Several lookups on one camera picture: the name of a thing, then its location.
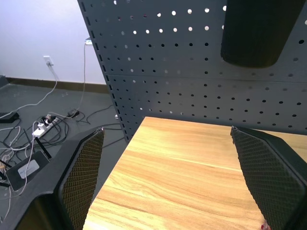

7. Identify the black cylindrical object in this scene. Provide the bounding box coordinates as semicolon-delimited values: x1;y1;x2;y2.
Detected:
220;0;306;69

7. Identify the black flat box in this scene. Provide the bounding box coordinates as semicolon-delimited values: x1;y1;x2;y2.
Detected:
0;112;20;124

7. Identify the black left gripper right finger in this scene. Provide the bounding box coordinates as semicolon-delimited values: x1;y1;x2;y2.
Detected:
230;126;307;230

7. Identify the white power strip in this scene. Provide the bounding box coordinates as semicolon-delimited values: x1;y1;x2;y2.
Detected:
32;115;59;138

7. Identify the black wifi router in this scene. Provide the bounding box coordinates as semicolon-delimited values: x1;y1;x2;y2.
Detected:
0;128;52;192

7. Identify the grey perforated pegboard panel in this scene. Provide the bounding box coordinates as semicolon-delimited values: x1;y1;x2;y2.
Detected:
77;0;307;141

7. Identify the white cable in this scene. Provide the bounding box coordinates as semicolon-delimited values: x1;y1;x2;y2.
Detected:
0;62;59;120
47;42;90;118

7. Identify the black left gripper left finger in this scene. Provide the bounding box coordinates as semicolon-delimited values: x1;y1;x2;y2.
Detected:
0;127;105;230

